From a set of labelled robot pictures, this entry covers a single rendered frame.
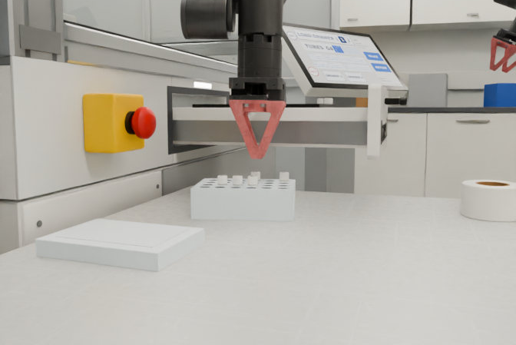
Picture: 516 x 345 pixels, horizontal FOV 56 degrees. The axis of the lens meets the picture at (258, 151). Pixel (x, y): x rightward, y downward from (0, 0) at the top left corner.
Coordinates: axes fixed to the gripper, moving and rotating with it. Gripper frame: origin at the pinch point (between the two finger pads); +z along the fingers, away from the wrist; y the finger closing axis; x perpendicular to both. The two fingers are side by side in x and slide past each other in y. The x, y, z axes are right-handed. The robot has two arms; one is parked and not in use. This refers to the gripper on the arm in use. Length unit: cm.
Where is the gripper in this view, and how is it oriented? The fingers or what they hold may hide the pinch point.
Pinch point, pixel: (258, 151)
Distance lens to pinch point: 63.2
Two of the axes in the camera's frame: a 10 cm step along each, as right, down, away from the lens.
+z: -0.2, 10.0, 0.7
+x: 10.0, 0.3, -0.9
